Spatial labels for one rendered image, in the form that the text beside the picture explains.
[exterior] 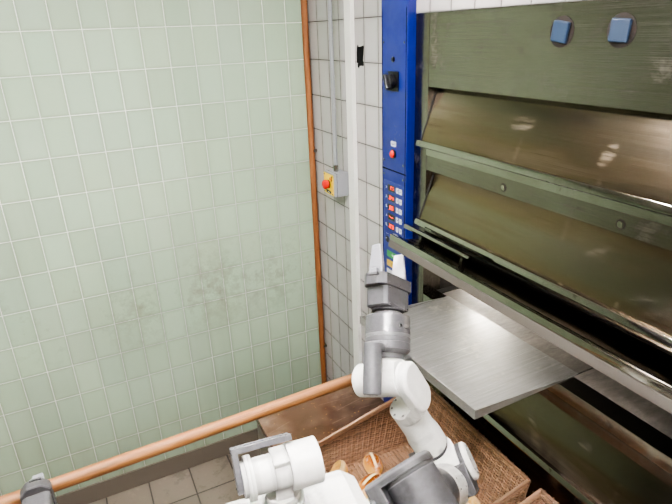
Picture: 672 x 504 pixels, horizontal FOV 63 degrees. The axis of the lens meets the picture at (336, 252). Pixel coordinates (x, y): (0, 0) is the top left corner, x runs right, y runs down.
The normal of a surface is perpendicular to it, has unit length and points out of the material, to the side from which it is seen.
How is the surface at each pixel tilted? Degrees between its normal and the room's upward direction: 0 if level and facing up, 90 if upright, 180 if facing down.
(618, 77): 90
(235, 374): 90
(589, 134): 70
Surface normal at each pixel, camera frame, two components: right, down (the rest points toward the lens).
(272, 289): 0.44, 0.32
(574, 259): -0.85, -0.13
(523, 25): -0.89, 0.20
